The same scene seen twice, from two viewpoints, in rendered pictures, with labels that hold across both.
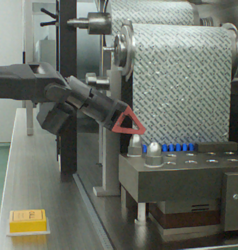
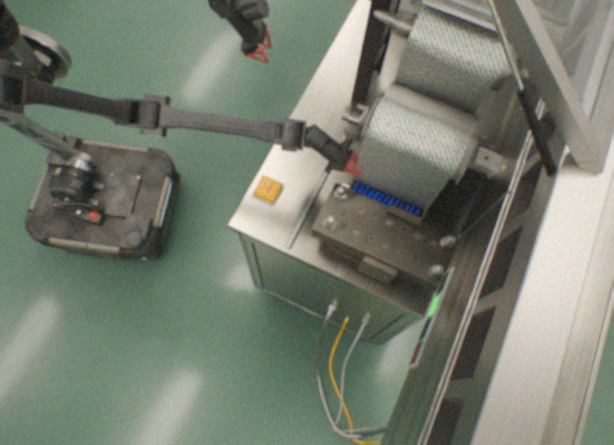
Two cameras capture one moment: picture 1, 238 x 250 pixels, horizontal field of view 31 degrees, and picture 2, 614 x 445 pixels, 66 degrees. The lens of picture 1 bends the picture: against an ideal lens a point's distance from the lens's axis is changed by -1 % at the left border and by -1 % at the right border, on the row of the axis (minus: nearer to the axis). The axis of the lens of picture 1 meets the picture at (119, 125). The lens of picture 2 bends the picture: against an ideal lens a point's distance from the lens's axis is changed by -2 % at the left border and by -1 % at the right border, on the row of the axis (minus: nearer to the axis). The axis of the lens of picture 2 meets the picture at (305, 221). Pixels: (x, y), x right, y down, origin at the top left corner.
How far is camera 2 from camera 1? 117 cm
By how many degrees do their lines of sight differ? 65
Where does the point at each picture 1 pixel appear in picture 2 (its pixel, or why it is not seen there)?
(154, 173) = (321, 233)
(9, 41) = not seen: outside the picture
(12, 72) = (259, 132)
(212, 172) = (358, 250)
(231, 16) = not seen: hidden behind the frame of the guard
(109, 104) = (334, 159)
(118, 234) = (306, 229)
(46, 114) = not seen: hidden behind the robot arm
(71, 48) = (377, 29)
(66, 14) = not seen: outside the picture
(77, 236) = (284, 219)
